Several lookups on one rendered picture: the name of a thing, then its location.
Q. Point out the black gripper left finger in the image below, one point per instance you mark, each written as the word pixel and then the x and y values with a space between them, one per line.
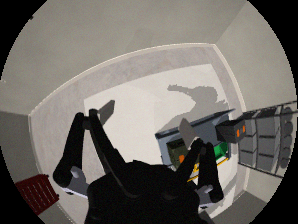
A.
pixel 69 175

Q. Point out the grey metal shelf rack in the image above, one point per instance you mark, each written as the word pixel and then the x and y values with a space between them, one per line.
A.
pixel 205 129

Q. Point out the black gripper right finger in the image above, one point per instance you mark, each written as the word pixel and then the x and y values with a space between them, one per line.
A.
pixel 208 186

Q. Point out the green open bin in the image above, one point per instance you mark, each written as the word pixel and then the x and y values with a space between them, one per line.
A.
pixel 220 150

